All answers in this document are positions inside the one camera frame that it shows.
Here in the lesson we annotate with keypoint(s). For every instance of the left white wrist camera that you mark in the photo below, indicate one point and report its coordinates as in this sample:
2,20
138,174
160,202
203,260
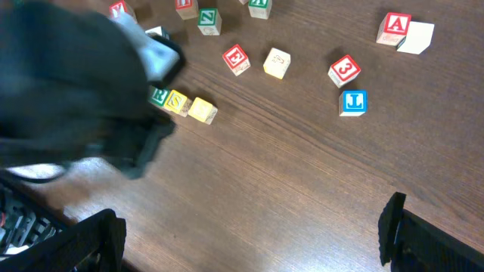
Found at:
162,59

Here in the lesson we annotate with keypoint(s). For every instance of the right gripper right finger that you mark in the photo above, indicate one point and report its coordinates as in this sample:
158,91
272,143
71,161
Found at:
409,243

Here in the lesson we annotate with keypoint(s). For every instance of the plain leaf picture block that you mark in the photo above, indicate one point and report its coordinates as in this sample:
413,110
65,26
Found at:
158,31

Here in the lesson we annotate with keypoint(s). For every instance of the green Z block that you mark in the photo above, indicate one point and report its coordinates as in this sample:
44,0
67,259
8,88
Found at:
210,22

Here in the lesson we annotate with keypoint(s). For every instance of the green R block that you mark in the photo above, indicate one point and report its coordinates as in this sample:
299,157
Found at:
158,96

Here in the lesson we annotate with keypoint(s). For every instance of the red E block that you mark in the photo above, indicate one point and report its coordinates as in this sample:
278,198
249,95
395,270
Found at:
236,59

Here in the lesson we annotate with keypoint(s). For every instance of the red U block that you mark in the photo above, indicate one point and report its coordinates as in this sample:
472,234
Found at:
187,9

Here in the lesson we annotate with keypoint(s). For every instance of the green V block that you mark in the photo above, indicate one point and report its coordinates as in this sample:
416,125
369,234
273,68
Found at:
260,8

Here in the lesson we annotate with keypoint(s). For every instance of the yellow S block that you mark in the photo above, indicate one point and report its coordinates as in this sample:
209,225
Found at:
202,111
178,103

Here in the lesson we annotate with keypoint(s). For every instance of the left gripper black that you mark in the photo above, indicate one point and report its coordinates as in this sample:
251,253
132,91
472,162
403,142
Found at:
131,144

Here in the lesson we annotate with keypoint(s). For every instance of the plain white block right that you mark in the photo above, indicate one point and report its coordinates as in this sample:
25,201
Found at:
418,38

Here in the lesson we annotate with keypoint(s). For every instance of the red A block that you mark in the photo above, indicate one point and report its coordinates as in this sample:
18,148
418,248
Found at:
393,29

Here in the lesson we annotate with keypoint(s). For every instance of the blue L block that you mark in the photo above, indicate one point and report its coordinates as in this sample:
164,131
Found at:
353,103

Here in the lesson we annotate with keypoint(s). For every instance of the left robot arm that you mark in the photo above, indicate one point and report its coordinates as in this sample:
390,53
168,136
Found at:
76,84

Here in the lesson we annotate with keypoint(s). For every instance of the red Y block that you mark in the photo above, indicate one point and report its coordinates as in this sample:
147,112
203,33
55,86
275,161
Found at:
121,7

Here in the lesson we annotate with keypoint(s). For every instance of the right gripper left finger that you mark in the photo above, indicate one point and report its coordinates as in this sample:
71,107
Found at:
98,241

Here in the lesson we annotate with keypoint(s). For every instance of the red 3 block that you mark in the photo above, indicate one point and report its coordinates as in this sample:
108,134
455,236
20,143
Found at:
343,71

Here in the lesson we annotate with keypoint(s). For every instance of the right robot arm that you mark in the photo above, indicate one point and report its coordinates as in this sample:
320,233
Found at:
34,240

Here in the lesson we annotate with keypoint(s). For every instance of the yellow picture block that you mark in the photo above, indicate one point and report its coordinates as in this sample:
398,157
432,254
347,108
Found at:
277,63

